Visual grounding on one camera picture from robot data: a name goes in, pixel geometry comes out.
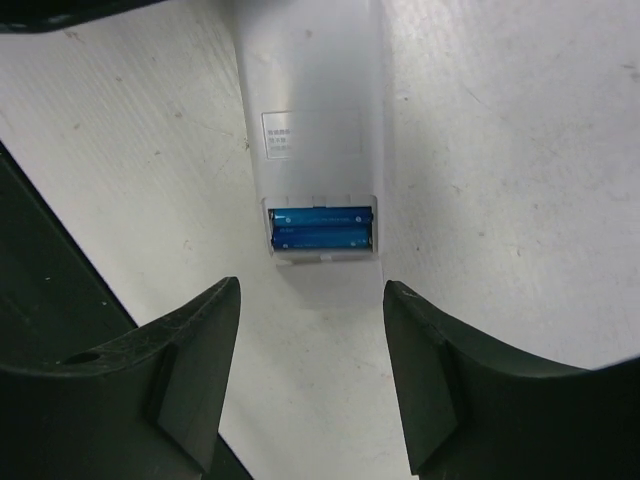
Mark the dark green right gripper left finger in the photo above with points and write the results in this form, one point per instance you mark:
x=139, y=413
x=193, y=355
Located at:
x=145, y=405

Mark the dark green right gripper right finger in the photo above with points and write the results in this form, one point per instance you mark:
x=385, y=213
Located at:
x=474, y=407

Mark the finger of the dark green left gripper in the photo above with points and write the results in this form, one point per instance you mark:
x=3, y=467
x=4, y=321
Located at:
x=43, y=16

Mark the small grey remote control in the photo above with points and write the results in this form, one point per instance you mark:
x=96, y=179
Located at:
x=312, y=82

